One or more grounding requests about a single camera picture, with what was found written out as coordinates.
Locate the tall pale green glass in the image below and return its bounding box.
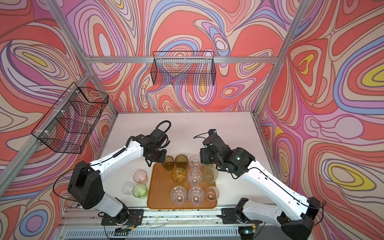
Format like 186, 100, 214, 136
203, 165, 219, 186

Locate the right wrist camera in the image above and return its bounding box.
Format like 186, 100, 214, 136
203, 129, 232, 155

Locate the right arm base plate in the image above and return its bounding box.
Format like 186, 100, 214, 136
217, 208, 262, 225

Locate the back black wire basket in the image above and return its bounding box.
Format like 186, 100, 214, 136
151, 51, 216, 86

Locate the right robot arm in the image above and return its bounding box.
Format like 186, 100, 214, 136
200, 146, 322, 240

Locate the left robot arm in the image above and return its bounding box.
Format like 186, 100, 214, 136
68, 133, 170, 218

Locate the dark olive glass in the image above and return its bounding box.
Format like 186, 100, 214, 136
175, 154, 188, 170

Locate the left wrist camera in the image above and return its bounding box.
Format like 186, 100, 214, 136
150, 129, 171, 149

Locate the small clear glass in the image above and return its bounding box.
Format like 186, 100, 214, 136
122, 182, 135, 195

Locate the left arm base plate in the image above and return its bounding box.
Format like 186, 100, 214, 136
101, 209, 144, 227

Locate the yellow glass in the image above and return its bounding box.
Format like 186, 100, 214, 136
172, 168, 187, 183

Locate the black wire basket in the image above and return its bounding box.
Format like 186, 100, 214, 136
151, 51, 216, 86
31, 83, 109, 154

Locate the bright green glass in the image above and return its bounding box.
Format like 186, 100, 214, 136
132, 183, 149, 199

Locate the brown glass back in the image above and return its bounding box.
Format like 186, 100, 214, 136
162, 156, 175, 171

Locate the left black wire basket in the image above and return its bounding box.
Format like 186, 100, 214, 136
31, 83, 109, 154

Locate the pink glass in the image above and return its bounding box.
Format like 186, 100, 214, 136
205, 186, 220, 202
133, 170, 148, 184

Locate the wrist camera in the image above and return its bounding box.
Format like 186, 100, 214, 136
203, 129, 232, 155
150, 129, 171, 149

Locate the brown plastic tray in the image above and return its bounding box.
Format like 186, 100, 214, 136
147, 163, 217, 210

